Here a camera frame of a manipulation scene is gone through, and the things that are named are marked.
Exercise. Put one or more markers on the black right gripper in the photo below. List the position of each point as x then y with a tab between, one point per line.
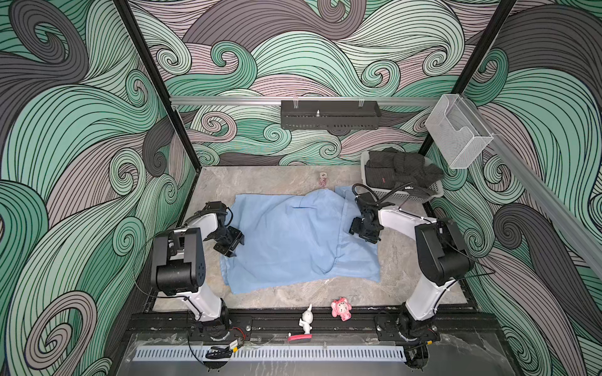
354	229

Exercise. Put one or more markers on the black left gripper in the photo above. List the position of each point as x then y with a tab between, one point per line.
236	237

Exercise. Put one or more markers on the light blue long sleeve shirt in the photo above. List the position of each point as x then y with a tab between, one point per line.
292	239

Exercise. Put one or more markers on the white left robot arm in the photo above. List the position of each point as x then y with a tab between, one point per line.
178	267

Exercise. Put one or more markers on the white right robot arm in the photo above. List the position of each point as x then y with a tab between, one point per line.
442	254

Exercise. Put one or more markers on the white plastic laundry basket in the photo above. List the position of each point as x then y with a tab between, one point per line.
404	193

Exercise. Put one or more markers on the dark grey folded shirt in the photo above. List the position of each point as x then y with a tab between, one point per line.
386	169

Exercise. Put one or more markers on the small pink patterned cup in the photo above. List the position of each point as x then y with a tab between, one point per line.
323	180

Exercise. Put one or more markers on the pink pig toy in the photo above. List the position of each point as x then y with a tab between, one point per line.
341	308

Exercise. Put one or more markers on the white figurine toy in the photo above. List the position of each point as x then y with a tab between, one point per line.
306	320

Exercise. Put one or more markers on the pink flat stick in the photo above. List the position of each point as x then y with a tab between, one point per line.
299	338

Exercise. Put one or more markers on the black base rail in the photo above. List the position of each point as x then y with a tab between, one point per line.
387	324

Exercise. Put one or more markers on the clear plastic wall bin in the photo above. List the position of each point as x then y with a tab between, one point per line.
459	130

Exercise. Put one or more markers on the black perforated wall tray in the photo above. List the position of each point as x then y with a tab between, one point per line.
330	115

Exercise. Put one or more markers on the white slotted cable duct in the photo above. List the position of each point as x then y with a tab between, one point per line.
277	353

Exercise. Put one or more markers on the aluminium right rail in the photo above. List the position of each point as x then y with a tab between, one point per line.
559	172

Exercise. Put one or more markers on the black right corner post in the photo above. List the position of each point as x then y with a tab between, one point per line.
481	21

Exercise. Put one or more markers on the black corner frame post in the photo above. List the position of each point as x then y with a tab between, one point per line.
136	35

